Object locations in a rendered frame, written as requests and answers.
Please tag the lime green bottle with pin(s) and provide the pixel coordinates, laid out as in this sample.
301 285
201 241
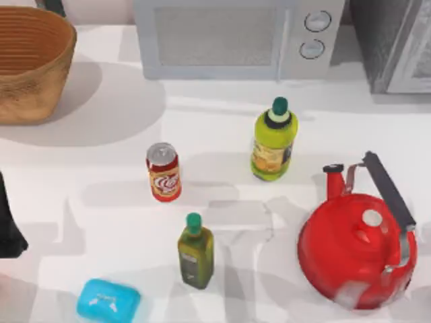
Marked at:
273 144

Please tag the red and white can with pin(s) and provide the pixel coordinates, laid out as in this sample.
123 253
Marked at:
164 175

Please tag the red kettle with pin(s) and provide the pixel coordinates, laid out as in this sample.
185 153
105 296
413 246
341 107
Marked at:
353 245

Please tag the pale microwave oven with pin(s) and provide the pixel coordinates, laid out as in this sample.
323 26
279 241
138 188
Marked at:
215 37

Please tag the round microwave knob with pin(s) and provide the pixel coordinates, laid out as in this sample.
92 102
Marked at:
317 21
312 48

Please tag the brown woven basket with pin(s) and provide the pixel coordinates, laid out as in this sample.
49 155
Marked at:
30 67

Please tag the dark green square bottle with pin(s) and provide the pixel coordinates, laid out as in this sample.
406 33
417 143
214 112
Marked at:
196 255

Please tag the blue soap bar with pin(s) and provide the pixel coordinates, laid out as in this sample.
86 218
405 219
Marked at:
107 300

